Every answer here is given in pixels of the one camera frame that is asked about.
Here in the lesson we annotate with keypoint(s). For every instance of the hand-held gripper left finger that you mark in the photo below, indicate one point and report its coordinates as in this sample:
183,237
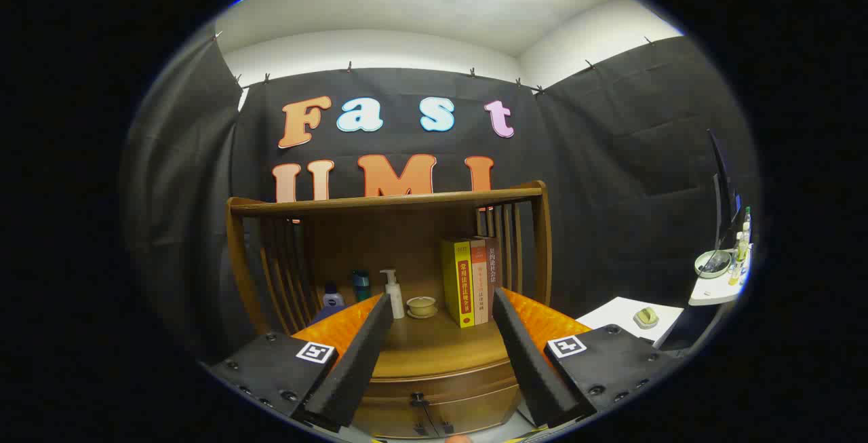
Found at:
359,361

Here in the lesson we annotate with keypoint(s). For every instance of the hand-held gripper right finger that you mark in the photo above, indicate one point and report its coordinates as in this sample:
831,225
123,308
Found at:
529,361

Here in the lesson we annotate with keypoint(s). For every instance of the black drawer knob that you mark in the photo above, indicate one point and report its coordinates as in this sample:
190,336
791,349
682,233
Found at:
418,399

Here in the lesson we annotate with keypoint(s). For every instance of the wooden drawer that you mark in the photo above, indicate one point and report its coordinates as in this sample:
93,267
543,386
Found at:
441,389

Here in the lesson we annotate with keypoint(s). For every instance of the wooden countertop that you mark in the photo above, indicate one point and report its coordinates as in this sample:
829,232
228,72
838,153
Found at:
434,348

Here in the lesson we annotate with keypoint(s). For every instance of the white side cabinet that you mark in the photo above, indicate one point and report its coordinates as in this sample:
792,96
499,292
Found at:
617,317

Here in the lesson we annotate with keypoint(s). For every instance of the wooden cabinet with slatted shelf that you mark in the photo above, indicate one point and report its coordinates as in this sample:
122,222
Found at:
386,202

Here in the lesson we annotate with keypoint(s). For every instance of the blue folded towel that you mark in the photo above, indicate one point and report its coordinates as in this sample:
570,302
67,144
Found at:
330,313

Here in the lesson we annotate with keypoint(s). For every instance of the white pump bottle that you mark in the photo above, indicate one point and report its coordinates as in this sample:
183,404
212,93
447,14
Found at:
394,300

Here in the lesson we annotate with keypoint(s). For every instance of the small white blue-capped bottle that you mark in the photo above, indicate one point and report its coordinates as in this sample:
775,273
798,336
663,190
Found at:
333,295

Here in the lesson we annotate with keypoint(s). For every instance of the teal bottle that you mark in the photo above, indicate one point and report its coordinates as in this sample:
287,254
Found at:
361,285

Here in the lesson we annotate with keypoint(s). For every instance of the beige lidded tea bowl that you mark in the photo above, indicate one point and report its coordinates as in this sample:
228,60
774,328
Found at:
421,306

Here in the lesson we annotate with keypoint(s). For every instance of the orange white book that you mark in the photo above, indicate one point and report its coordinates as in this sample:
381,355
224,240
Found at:
479,280

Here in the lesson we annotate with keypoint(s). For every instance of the brown book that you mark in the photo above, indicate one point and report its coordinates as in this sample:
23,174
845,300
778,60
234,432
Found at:
494,266

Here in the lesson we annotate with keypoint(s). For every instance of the yellow book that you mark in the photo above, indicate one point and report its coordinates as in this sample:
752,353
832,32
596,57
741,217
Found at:
458,287

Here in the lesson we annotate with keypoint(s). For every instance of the white desk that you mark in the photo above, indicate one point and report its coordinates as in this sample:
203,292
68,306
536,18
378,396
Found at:
712,290

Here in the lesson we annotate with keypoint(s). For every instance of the white bowl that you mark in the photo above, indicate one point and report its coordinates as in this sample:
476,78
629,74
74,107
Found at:
712,264

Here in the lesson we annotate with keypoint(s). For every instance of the dark computer monitor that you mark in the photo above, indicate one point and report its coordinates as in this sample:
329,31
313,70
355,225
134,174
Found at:
722,185

